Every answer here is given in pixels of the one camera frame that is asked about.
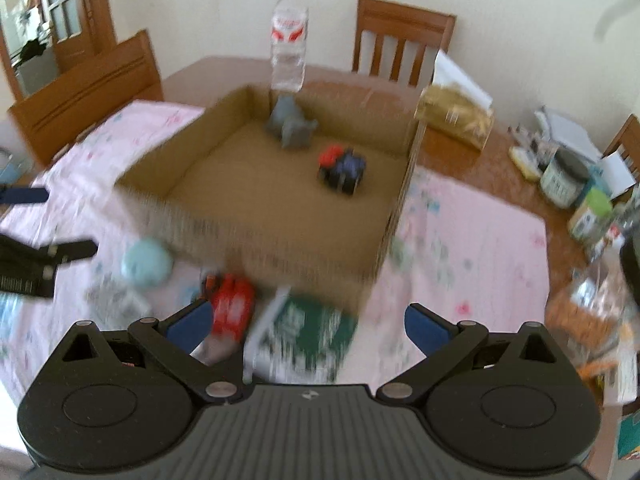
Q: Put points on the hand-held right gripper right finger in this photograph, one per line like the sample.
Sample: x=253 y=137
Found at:
x=425 y=330

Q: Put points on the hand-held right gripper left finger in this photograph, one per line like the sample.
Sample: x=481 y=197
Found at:
x=192 y=325

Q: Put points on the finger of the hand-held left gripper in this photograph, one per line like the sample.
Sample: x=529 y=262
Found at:
x=70 y=251
x=22 y=196

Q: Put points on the red toy bus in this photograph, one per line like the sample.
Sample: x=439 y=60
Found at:
x=231 y=305

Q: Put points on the light blue round toy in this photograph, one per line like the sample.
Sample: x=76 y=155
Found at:
x=146 y=262

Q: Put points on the green and white container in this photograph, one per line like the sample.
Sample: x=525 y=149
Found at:
x=305 y=332

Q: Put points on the cardboard box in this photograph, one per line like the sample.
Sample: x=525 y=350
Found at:
x=280 y=190

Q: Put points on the wooden chair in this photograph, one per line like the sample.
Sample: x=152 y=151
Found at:
x=85 y=95
x=402 y=25
x=625 y=142

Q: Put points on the clear plastic food container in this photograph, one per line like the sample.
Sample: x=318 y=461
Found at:
x=585 y=310

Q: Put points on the red and blue toy car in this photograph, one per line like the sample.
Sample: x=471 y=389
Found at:
x=342 y=167

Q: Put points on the wooden door with glass panes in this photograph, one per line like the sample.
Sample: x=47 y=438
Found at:
x=75 y=5

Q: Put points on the green labelled jar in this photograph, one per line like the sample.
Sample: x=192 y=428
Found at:
x=590 y=215

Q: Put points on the jar with dark lid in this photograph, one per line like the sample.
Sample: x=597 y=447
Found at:
x=565 y=177

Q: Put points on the grey toy animal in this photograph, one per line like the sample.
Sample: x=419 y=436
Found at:
x=291 y=122

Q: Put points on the white papers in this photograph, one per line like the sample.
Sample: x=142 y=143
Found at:
x=567 y=127

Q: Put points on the clear plastic water bottle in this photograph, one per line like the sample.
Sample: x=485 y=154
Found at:
x=288 y=35

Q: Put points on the wooden chair back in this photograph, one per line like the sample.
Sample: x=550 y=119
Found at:
x=402 y=25

